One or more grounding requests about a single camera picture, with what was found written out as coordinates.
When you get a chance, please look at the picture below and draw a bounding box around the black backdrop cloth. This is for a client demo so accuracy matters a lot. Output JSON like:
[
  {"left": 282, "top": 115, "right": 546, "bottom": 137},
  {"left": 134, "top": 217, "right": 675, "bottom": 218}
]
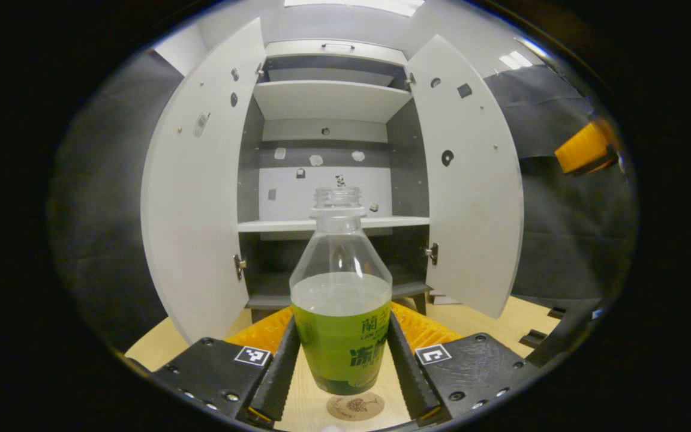
[
  {"left": 483, "top": 65, "right": 637, "bottom": 301},
  {"left": 49, "top": 51, "right": 185, "bottom": 352}
]

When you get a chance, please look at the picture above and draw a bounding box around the white cabinet door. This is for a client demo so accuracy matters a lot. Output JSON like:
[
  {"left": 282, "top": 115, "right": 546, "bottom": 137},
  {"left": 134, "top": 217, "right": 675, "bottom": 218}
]
[
  {"left": 140, "top": 17, "right": 267, "bottom": 346},
  {"left": 404, "top": 34, "right": 525, "bottom": 319}
]

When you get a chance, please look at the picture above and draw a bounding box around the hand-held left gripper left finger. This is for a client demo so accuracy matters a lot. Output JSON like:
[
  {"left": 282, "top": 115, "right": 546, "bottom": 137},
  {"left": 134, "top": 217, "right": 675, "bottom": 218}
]
[{"left": 154, "top": 306, "right": 302, "bottom": 428}]

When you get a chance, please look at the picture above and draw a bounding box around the white cabinet drawer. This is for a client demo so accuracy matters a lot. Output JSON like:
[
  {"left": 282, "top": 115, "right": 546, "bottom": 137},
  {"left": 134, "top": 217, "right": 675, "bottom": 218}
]
[{"left": 265, "top": 40, "right": 409, "bottom": 67}]

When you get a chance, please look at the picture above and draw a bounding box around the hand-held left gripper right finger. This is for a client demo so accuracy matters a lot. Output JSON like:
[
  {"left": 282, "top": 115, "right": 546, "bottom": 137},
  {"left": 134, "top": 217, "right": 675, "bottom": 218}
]
[{"left": 386, "top": 301, "right": 541, "bottom": 427}]

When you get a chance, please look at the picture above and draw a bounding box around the green label plastic bottle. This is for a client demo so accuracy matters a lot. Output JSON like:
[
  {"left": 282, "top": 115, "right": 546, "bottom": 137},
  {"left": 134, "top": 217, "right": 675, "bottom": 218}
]
[{"left": 289, "top": 186, "right": 393, "bottom": 395}]

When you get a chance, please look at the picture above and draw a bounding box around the white cabinet shelf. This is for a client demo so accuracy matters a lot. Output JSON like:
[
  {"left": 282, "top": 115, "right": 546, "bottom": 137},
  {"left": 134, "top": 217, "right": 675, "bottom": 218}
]
[
  {"left": 253, "top": 80, "right": 413, "bottom": 124},
  {"left": 238, "top": 216, "right": 430, "bottom": 233}
]

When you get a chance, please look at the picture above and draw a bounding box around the white grey cabinet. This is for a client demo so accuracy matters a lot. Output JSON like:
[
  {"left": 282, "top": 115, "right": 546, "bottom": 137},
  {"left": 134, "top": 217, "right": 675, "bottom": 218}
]
[{"left": 236, "top": 40, "right": 433, "bottom": 325}]

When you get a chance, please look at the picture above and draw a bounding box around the round cork coaster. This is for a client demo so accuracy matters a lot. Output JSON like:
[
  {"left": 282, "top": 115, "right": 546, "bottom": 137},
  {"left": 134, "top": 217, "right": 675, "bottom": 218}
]
[{"left": 326, "top": 390, "right": 386, "bottom": 421}]

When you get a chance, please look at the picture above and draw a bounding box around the ceiling light panel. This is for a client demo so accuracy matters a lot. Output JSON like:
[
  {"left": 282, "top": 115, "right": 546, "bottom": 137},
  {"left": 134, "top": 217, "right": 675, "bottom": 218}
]
[
  {"left": 284, "top": 0, "right": 425, "bottom": 17},
  {"left": 498, "top": 50, "right": 534, "bottom": 70}
]

